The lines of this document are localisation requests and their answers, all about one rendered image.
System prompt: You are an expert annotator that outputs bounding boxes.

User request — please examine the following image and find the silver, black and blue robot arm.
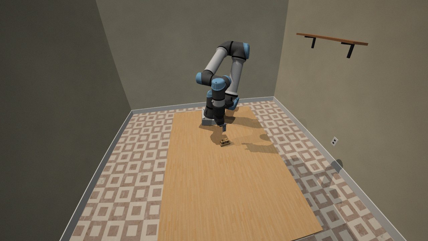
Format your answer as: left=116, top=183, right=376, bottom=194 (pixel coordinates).
left=196, top=41, right=250, bottom=119

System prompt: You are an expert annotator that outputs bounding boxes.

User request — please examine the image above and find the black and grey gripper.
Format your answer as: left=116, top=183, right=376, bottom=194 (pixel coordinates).
left=212, top=97, right=234, bottom=132

